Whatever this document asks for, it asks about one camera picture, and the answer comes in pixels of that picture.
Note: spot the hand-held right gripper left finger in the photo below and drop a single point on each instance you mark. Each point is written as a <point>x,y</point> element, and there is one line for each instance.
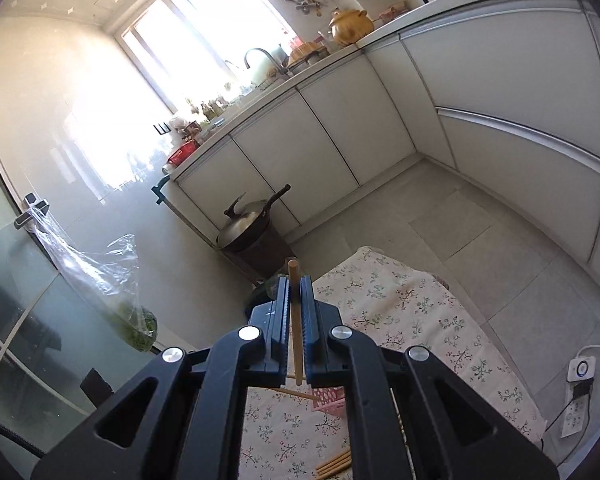
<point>281,325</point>

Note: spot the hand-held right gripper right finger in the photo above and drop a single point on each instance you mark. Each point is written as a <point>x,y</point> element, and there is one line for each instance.
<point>307,330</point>

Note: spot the bamboo chopstick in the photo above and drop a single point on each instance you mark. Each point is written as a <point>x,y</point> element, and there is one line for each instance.
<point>300,395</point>
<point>295,330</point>
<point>330,462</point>
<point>339,473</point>

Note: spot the pink perforated plastic basket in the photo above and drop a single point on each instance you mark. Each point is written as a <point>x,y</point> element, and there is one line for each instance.
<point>330,397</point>

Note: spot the dark brown bucket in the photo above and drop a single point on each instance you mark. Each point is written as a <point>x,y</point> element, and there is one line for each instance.
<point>265,257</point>

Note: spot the floral tablecloth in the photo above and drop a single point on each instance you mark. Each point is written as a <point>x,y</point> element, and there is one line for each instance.
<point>405,320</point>

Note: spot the steel wok with lid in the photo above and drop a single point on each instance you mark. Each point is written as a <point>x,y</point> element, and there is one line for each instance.
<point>247,222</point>

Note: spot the plastic bag of greens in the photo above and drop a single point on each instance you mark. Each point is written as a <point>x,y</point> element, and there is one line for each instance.
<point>130,317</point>

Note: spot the red plastic basket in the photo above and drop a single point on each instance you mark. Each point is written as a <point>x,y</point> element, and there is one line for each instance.
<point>182,152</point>

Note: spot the glass door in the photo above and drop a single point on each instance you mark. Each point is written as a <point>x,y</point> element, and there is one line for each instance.
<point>25,310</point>

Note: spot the dark kitchen faucet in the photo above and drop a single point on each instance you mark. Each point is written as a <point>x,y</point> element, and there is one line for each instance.
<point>260,55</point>

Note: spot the bamboo steamer basket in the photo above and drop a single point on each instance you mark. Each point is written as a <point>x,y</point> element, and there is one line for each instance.
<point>305,54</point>

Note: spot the white smart plug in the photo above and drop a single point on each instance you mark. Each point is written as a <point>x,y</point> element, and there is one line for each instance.
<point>581,368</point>

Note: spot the white power strip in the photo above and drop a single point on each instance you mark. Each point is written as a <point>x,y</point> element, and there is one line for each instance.
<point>576,417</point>

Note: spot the kitchen window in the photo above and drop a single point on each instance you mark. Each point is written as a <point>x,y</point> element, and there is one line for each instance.
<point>205,45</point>

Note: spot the white kitchen cabinets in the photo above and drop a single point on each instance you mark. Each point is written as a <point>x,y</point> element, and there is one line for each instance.
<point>505,75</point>

